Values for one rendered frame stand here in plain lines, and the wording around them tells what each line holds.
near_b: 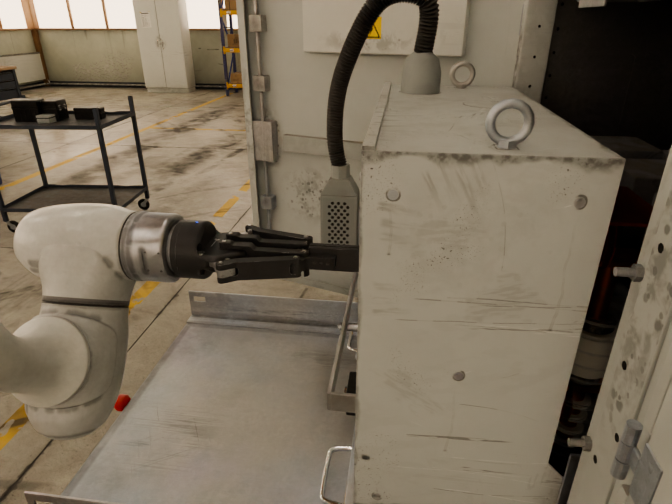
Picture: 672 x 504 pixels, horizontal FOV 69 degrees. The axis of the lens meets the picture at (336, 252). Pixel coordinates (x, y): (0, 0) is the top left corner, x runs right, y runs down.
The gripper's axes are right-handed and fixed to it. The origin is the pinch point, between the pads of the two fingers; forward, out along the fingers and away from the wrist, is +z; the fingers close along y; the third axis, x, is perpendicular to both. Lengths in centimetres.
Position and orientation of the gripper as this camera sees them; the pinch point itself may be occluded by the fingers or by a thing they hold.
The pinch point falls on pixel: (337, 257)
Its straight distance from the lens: 60.8
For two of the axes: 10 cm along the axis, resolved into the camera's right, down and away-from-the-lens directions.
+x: 0.0, -9.0, -4.3
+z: 9.9, 0.6, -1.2
